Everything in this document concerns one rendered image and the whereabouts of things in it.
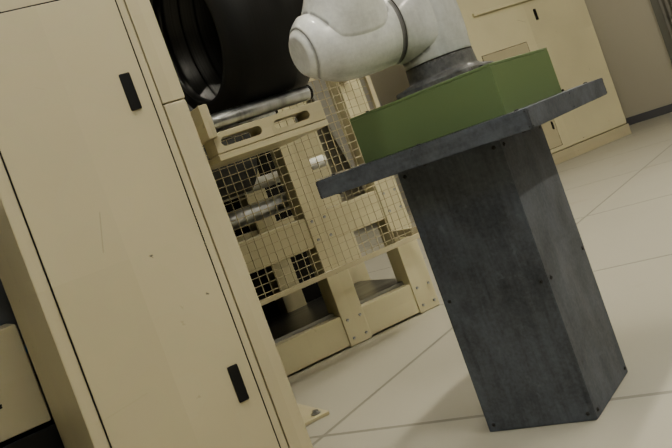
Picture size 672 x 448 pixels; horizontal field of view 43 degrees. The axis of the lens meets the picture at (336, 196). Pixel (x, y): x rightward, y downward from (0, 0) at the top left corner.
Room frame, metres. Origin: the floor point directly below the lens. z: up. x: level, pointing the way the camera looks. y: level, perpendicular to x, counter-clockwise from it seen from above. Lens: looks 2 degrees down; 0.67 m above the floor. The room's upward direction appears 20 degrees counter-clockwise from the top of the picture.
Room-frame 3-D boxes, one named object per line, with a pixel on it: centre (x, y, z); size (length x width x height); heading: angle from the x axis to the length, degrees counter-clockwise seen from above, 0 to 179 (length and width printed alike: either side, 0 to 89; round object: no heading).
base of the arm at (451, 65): (1.91, -0.32, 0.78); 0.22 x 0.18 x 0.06; 150
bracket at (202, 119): (2.54, 0.35, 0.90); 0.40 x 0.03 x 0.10; 27
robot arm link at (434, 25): (1.88, -0.30, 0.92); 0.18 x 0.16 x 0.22; 116
